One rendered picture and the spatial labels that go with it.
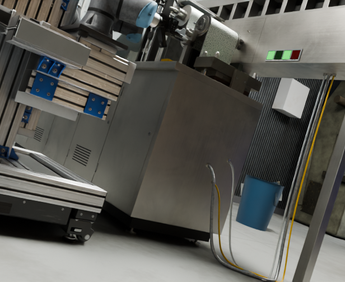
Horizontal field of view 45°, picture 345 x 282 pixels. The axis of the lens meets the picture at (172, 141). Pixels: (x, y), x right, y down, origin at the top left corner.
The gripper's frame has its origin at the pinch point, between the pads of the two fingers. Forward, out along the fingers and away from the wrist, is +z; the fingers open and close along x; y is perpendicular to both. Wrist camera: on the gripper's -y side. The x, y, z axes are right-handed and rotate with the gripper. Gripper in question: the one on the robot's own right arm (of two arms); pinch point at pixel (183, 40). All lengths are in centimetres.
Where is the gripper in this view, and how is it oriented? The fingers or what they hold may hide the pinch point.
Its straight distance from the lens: 242.5
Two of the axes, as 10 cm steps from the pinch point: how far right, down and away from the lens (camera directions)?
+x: -5.5, -1.5, 8.2
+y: 3.1, -9.5, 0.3
